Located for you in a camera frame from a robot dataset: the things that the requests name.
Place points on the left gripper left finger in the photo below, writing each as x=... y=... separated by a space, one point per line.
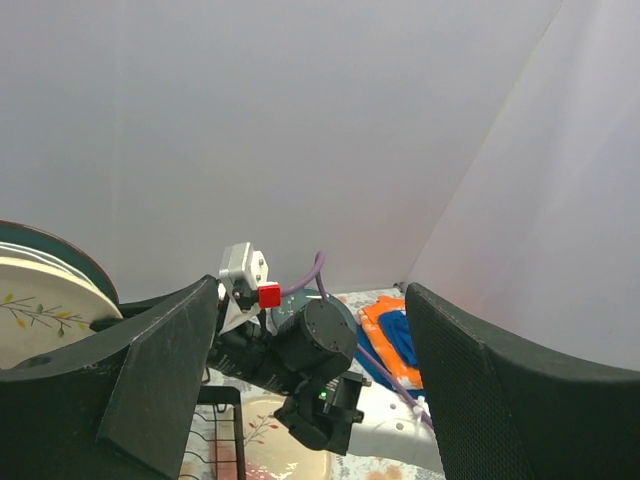
x=116 y=405

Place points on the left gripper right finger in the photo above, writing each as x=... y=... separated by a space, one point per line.
x=504 y=407

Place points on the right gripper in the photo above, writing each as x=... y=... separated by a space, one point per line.
x=242 y=341

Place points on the cream green plate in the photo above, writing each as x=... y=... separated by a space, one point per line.
x=44 y=309

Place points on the black wire dish rack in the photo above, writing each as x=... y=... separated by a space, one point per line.
x=215 y=446

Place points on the large dark teal plate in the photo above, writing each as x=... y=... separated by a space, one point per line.
x=45 y=242

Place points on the small teal plate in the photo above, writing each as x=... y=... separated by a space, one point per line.
x=289 y=306

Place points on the white bowl plate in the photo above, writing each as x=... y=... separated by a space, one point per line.
x=26 y=253

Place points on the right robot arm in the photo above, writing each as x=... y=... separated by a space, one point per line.
x=302 y=350

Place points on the orange floral cloth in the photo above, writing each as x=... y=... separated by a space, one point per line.
x=374 y=340

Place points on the blue folded cloth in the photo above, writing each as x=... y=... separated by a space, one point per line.
x=395 y=326

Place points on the pink cream plate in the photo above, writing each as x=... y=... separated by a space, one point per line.
x=270 y=452

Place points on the dark blue cloth underneath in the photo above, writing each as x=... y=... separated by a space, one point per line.
x=374 y=368

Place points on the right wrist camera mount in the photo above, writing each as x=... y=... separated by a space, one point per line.
x=244 y=275

